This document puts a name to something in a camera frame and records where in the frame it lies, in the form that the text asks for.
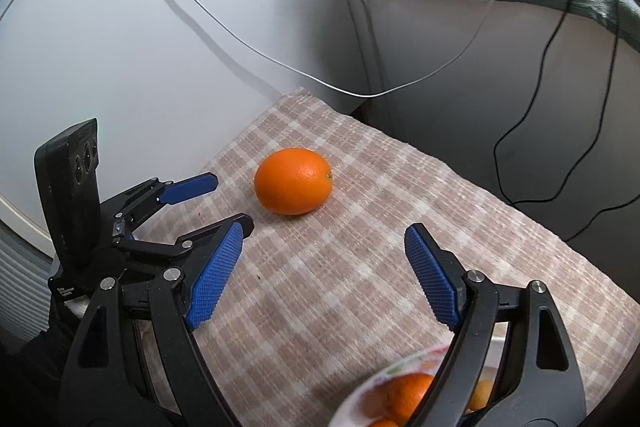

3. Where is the white cabinet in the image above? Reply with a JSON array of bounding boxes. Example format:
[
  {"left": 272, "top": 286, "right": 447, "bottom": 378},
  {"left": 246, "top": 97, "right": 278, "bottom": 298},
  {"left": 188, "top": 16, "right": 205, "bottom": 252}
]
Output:
[{"left": 0, "top": 0, "right": 351, "bottom": 258}]

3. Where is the grey ribbed panel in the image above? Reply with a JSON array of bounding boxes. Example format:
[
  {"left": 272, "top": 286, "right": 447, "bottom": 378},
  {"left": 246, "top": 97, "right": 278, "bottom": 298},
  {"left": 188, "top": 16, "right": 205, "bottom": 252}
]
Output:
[{"left": 0, "top": 219, "right": 56, "bottom": 348}]

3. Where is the long white cable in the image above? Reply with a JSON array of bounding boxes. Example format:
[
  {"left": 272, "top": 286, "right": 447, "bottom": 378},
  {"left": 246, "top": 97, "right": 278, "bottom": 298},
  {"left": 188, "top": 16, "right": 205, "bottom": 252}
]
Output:
[{"left": 114, "top": 0, "right": 508, "bottom": 98}]

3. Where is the large orange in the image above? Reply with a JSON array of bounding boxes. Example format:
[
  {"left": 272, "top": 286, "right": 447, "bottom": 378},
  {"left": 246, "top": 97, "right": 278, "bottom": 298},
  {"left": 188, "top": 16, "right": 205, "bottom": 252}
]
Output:
[
  {"left": 254, "top": 147, "right": 333, "bottom": 216},
  {"left": 382, "top": 372, "right": 436, "bottom": 423}
]

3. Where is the white power strip cable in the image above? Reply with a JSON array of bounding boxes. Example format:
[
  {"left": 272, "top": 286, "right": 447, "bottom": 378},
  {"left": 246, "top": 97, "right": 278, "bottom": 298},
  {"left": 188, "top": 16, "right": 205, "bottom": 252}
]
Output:
[{"left": 320, "top": 0, "right": 401, "bottom": 138}]

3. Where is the checked beige cloth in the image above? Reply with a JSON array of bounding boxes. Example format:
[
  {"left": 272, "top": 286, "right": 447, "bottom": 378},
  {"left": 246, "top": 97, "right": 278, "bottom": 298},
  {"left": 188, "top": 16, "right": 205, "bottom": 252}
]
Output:
[{"left": 127, "top": 88, "right": 628, "bottom": 427}]

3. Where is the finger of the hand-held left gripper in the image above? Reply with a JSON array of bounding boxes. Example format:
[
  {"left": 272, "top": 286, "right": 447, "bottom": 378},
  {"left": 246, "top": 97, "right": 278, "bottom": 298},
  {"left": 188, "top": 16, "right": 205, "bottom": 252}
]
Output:
[
  {"left": 114, "top": 213, "right": 254, "bottom": 275},
  {"left": 102, "top": 173, "right": 219, "bottom": 233}
]

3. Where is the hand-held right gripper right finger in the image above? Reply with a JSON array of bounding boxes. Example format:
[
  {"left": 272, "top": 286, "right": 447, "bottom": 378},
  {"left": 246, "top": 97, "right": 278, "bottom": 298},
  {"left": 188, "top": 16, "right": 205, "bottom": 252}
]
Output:
[{"left": 404, "top": 223, "right": 587, "bottom": 427}]

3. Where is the floral white plate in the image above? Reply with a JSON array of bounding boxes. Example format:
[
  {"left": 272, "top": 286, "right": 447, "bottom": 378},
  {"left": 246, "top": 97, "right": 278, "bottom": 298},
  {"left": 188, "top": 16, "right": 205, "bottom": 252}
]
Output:
[{"left": 331, "top": 342, "right": 506, "bottom": 427}]

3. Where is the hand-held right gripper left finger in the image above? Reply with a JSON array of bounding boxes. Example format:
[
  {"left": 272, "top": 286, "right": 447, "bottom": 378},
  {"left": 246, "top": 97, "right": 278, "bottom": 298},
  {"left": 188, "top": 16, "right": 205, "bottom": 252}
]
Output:
[{"left": 59, "top": 223, "right": 244, "bottom": 427}]

